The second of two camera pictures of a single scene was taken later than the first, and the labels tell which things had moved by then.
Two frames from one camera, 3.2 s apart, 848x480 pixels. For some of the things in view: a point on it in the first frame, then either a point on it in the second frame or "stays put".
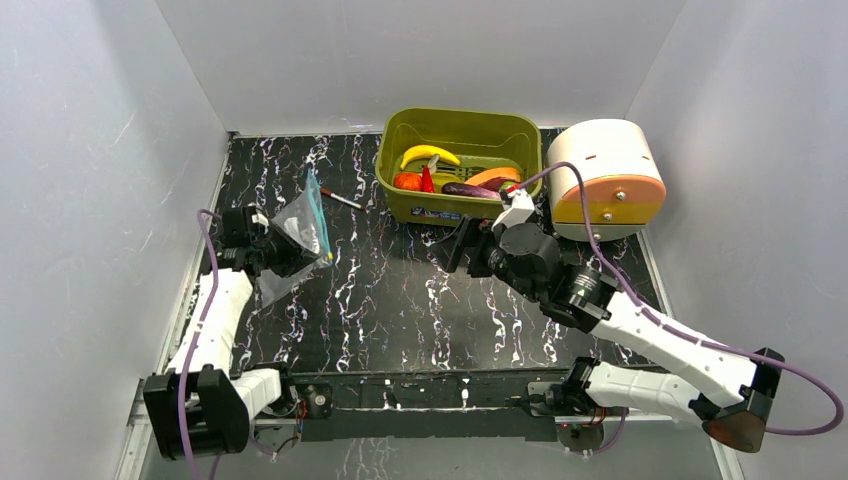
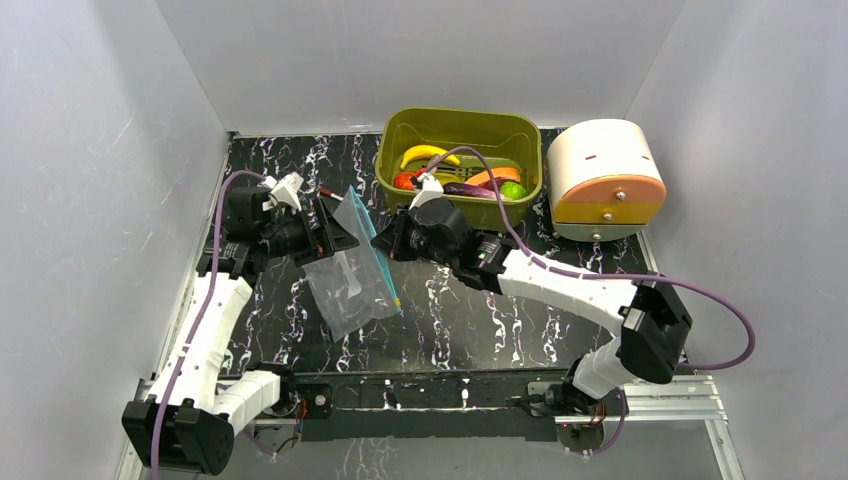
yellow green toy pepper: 440,179 stays put
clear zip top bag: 305,216 to 354,285
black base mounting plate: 470,405 stays put
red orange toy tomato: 408,181 stays put
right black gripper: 470,244 to 404,235
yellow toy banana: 427,152 stays put
